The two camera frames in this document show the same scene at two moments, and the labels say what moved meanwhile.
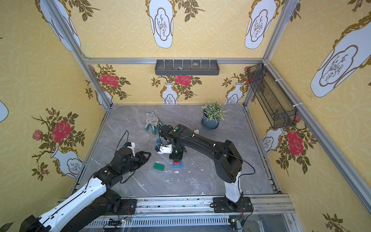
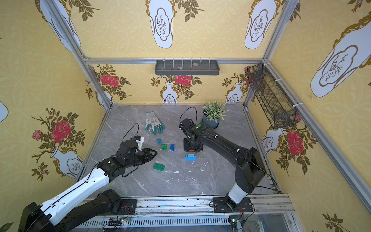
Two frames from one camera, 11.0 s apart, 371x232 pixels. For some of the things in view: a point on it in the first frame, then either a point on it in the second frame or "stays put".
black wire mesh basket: [280, 113] stays put
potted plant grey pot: [210, 124] stays put
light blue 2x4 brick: [177, 165] to [191, 157]
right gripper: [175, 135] to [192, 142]
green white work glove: [152, 120] stays put
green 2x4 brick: [159, 166] stays put
